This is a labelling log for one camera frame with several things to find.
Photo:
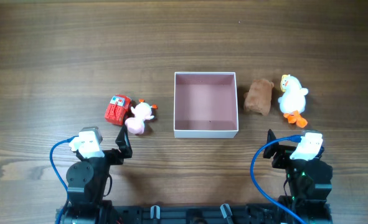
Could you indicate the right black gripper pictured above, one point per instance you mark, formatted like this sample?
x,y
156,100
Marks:
x,y
283,153

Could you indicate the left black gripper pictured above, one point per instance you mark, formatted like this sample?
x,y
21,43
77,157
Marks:
x,y
117,158

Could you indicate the red toy fire truck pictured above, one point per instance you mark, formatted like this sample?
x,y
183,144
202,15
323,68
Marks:
x,y
117,109

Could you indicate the pink plush pig toy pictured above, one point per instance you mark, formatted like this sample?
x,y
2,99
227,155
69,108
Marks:
x,y
142,112

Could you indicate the brown plush bear toy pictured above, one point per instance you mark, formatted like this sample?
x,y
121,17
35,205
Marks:
x,y
258,98

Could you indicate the white plush duck toy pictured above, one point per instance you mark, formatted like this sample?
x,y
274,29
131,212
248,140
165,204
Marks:
x,y
292,103

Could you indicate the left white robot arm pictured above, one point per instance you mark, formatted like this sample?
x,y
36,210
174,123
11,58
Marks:
x,y
88,178

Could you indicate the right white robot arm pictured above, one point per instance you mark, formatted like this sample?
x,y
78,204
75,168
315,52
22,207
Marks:
x,y
307,176

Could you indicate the white cardboard box pink interior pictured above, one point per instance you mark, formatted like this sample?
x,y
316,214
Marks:
x,y
205,105

